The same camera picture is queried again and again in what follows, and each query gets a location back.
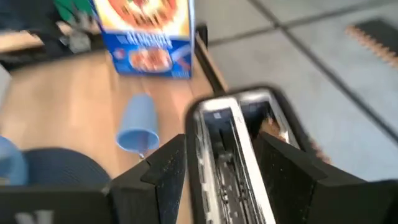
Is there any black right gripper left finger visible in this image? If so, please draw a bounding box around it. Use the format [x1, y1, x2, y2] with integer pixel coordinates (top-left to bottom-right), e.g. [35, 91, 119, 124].
[108, 133, 187, 224]

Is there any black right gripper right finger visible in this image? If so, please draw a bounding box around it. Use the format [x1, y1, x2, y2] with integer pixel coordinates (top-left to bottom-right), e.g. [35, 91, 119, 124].
[253, 130, 329, 224]

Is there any brown bread slice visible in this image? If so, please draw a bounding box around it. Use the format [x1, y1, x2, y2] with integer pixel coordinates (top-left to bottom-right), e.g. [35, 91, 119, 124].
[259, 116, 289, 142]

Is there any black chrome toaster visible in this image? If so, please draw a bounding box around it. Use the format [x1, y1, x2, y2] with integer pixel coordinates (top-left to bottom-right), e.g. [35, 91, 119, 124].
[185, 85, 332, 224]

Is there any small blue plastic cup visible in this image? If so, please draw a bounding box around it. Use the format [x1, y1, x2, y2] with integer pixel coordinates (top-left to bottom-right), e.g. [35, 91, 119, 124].
[115, 93, 160, 153]

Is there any honey oats cereal box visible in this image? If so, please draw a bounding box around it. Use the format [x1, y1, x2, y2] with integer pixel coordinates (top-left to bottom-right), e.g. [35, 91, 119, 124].
[90, 0, 196, 79]

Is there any round dark woven placemat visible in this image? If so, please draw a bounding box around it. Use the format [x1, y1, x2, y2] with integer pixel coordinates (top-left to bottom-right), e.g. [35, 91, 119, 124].
[23, 147, 112, 187]

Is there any blue bowl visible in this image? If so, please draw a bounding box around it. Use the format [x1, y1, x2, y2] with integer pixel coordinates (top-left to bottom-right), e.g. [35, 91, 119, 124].
[0, 135, 29, 187]

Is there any green floor mat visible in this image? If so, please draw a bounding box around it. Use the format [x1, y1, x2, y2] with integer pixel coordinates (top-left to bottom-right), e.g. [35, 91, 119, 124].
[54, 0, 94, 22]

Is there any black metal table frame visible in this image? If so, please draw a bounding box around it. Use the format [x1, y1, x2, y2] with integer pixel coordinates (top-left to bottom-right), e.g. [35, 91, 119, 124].
[194, 23, 229, 94]

